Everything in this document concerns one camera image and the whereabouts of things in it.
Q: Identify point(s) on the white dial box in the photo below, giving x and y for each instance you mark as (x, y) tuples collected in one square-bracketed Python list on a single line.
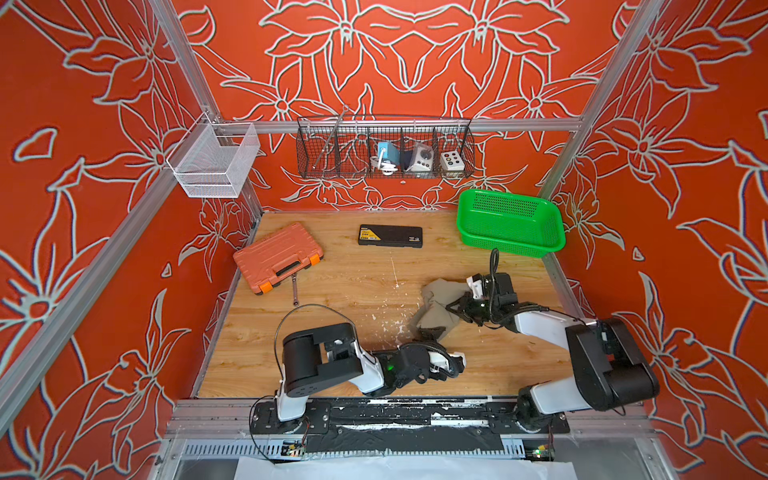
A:
[(421, 159)]

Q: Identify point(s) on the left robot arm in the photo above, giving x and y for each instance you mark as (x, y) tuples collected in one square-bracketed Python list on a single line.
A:
[(318, 359)]

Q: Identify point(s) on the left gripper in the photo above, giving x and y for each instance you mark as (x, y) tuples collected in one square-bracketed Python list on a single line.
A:
[(430, 346)]

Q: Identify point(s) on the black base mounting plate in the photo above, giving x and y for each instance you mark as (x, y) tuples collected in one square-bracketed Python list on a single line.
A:
[(346, 426)]

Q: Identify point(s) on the white button box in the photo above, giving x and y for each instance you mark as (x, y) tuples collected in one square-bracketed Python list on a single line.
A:
[(452, 164)]

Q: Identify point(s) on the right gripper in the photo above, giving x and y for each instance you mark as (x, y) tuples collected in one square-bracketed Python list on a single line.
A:
[(463, 304)]

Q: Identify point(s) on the black flat case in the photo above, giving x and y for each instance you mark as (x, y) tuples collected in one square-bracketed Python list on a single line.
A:
[(390, 236)]

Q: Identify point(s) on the clear plastic wall bin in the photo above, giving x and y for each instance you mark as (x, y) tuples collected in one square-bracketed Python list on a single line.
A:
[(205, 168)]

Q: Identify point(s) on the green plastic basket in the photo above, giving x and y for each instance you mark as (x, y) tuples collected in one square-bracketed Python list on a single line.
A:
[(511, 223)]

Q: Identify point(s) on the orange tool case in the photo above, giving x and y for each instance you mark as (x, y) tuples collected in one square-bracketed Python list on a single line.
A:
[(269, 261)]

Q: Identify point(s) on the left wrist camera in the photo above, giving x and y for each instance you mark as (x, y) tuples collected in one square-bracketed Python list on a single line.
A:
[(436, 359)]

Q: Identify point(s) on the blue white device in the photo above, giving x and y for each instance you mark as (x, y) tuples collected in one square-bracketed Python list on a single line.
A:
[(386, 160)]

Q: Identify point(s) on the khaki skirt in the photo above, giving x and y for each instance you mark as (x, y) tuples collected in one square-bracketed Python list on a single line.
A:
[(433, 321)]

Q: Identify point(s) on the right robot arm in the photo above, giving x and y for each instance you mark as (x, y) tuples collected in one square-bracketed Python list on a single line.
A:
[(609, 370)]

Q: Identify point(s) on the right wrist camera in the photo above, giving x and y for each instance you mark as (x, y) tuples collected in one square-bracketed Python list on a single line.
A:
[(477, 286)]

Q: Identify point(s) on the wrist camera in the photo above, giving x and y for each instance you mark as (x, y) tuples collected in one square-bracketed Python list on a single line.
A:
[(477, 286), (436, 359)]

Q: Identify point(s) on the black wire wall basket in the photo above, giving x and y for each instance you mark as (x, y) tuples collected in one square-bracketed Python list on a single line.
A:
[(354, 147)]

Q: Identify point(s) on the small metal wrench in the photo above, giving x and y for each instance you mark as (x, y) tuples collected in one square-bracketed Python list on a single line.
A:
[(295, 294)]

